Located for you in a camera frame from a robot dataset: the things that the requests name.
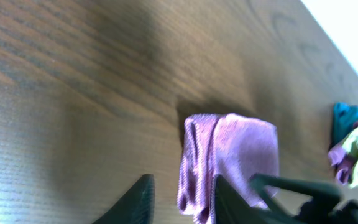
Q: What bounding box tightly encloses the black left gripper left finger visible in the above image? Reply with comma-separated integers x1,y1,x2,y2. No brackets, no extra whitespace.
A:
93,174,155,224

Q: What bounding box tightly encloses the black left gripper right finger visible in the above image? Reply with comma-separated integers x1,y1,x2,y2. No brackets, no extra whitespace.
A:
212,175,300,224

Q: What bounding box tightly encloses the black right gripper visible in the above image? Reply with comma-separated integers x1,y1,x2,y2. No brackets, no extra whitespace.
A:
249,174,358,224

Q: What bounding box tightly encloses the purple microfiber cloth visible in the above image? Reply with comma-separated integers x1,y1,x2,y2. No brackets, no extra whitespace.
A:
177,113,279,223

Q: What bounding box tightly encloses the purple cloth in pile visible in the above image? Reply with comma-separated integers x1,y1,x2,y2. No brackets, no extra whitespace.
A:
328,121,358,187

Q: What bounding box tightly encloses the blue cloth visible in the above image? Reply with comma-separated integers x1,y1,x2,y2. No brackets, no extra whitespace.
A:
331,102,358,146

